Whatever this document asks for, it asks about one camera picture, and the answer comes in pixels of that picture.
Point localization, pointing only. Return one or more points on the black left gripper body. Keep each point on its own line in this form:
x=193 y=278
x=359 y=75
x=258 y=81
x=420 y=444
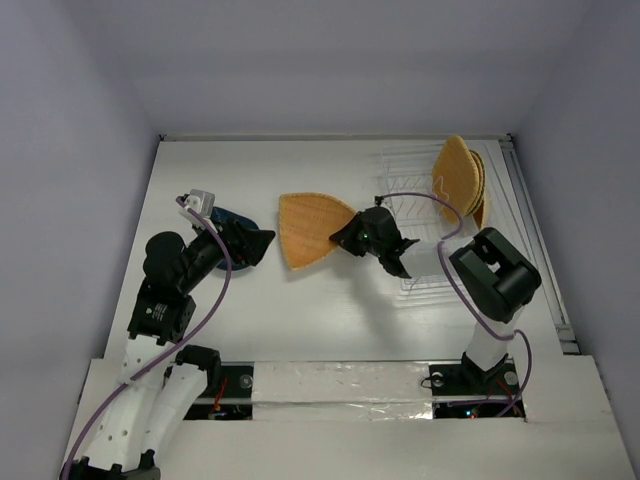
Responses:
x=236 y=248

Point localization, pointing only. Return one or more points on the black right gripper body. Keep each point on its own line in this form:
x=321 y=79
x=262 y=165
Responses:
x=357 y=235

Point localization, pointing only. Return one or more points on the dark blue plate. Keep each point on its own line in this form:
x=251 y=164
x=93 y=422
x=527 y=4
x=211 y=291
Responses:
x=222 y=218

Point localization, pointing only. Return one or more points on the square woven plate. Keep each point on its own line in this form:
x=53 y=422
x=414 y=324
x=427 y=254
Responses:
x=306 y=221
x=455 y=175

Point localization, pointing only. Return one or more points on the round bamboo plate green rim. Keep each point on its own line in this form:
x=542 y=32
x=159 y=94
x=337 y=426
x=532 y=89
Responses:
x=482 y=190

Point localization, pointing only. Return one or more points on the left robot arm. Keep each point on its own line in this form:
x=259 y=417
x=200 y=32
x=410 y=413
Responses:
x=162 y=373

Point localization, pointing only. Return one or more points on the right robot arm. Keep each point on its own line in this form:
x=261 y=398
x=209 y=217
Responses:
x=492 y=278

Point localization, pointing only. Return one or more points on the small woven plate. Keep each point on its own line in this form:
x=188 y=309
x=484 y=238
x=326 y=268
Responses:
x=482 y=213

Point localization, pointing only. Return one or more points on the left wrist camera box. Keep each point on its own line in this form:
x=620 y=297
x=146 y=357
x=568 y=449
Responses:
x=200 y=201

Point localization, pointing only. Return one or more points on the clear wire dish rack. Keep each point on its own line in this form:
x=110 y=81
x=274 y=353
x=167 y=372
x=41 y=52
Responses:
x=408 y=168

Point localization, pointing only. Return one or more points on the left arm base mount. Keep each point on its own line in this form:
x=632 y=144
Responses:
x=230 y=400

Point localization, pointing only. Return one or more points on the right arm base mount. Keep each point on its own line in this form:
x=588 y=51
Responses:
x=457 y=396

